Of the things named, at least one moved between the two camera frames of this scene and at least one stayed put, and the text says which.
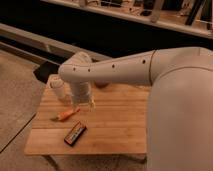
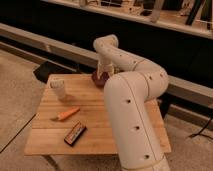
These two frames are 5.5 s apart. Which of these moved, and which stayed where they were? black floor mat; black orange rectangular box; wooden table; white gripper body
Moved: white gripper body
Stayed: wooden table; black orange rectangular box; black floor mat
